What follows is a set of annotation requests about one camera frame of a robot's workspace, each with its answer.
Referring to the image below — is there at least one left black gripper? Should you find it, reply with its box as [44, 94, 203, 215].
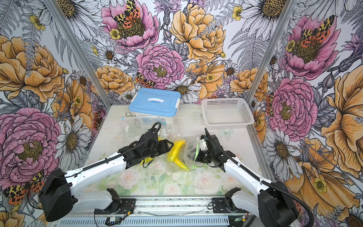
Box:
[143, 139, 174, 159]

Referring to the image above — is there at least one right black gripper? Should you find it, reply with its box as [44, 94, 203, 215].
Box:
[187, 148, 215, 165]

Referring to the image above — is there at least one yellow banana bunch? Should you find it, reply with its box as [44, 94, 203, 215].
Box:
[140, 137, 163, 168]
[167, 140, 190, 171]

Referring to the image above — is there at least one panda print zip-top bag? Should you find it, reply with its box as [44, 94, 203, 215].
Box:
[183, 136, 206, 170]

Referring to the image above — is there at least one clear zip-top bag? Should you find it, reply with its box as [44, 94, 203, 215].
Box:
[120, 115, 184, 142]

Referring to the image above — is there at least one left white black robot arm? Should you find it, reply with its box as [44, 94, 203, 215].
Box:
[38, 132, 174, 222]

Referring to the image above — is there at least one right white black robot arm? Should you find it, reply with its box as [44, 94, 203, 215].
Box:
[195, 134, 299, 227]

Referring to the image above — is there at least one white plastic basket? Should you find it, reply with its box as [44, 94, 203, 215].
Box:
[201, 98, 255, 128]

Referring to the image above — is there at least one blue lid storage box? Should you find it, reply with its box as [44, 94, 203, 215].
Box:
[129, 88, 181, 124]

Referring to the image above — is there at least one small green circuit board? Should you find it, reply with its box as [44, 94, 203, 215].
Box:
[105, 217, 122, 227]

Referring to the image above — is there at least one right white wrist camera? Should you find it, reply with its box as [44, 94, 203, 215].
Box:
[199, 139, 208, 151]

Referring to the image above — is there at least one left black corrugated cable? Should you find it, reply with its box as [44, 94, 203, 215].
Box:
[82, 121, 162, 171]

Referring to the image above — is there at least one black corrugated cable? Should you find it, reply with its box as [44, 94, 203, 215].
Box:
[82, 121, 162, 171]
[204, 127, 315, 227]

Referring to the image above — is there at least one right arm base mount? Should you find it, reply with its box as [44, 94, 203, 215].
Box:
[211, 187, 246, 213]

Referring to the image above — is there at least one aluminium front rail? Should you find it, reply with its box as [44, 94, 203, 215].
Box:
[48, 195, 298, 227]

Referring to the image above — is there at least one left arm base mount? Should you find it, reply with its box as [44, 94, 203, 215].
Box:
[95, 188, 136, 215]

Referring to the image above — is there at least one right black corrugated cable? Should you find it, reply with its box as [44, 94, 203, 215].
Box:
[204, 127, 315, 227]

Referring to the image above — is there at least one right aluminium corner post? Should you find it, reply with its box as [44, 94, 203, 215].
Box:
[245, 0, 298, 104]

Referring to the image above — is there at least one aluminium corner post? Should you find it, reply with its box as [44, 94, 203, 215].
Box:
[245, 0, 298, 104]
[45, 1, 112, 109]

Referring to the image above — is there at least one left aluminium corner post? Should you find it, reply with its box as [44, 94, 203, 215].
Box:
[45, 1, 112, 109]

